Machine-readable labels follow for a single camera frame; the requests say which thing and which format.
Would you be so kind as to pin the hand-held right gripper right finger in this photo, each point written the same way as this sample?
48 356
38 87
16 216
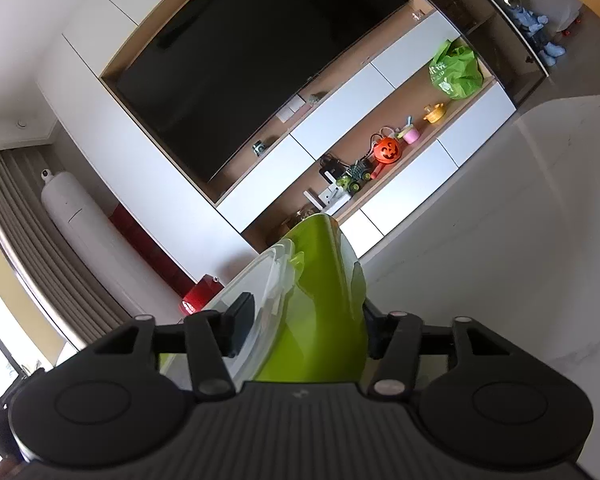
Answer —
375 332

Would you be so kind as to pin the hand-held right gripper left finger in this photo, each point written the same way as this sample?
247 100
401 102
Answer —
240 322

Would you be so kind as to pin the green lid with clear flap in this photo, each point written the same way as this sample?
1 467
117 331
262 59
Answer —
320 300

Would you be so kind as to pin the red glossy bin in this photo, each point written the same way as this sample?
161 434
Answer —
200 300

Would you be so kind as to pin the white router device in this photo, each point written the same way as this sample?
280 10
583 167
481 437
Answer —
330 196

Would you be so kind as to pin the green toy truck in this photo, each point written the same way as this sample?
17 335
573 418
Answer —
355 176

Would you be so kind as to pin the red toy stick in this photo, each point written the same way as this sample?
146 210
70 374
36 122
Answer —
378 172

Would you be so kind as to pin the beige curtain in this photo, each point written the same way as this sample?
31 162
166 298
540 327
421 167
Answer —
40 250

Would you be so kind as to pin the black router box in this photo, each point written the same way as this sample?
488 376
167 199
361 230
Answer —
330 166

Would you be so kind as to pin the orange pumpkin bucket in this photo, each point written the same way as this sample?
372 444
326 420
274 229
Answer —
386 150

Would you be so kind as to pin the white tower air conditioner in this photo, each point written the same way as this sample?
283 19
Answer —
75 225

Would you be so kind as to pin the pink toy pot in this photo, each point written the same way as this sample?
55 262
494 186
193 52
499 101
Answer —
410 134

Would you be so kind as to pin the yellow toy pot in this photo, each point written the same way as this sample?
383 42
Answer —
435 113

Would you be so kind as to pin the small grey shelf toy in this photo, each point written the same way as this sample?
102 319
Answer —
316 98

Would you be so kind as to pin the black television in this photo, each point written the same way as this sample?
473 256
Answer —
260 60

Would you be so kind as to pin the green plastic bag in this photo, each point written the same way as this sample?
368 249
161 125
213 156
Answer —
455 72

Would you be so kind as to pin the dark glass cabinet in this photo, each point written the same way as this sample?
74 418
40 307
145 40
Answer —
480 10

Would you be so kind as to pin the blue astronaut figure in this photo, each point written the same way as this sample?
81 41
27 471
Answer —
530 22

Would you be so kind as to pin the small red floor toy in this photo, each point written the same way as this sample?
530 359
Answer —
571 27

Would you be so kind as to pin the white wall socket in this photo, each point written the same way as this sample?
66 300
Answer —
291 110

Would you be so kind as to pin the white wooden wall cabinet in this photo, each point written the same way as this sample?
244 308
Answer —
330 115

